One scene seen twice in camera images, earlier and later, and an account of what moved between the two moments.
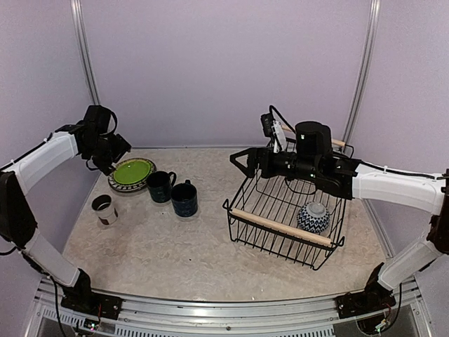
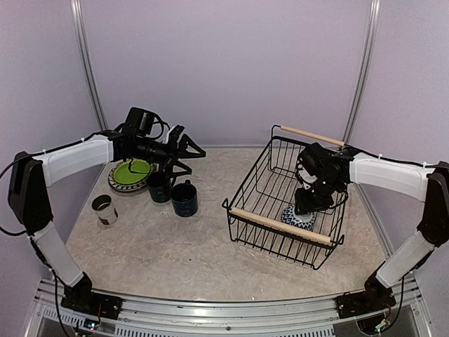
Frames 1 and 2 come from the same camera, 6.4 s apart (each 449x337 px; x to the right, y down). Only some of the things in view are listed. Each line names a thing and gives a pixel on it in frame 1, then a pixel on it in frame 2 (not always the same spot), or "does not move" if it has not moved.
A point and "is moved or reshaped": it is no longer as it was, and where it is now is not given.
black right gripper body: (302, 166) to (320, 197)
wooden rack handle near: (281, 226) does not move
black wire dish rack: (292, 218) does not move
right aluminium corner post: (365, 69) does not move
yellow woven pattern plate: (113, 182) to (133, 159)
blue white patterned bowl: (313, 216) is moved or reshaped
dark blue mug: (184, 198) does not move
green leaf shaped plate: (131, 171) does not move
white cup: (104, 208) does not move
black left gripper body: (108, 152) to (156, 154)
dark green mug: (159, 184) does not move
